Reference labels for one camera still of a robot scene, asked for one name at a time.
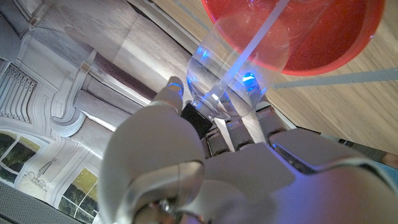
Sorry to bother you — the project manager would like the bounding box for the clear dispenser bottle black pump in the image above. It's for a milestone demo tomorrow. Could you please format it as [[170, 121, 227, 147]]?
[[180, 0, 330, 139]]

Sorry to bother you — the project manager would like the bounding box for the grey perforated panel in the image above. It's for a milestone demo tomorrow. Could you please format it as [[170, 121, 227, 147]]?
[[0, 180, 82, 224]]

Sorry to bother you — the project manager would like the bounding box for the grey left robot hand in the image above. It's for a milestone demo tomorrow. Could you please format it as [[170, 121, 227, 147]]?
[[96, 72, 398, 224]]

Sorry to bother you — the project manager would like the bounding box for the printed living room backdrop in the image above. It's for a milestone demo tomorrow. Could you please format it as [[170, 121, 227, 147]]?
[[0, 0, 200, 224]]

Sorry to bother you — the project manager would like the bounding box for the red bowl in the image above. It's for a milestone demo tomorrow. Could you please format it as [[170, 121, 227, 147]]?
[[201, 0, 386, 77]]

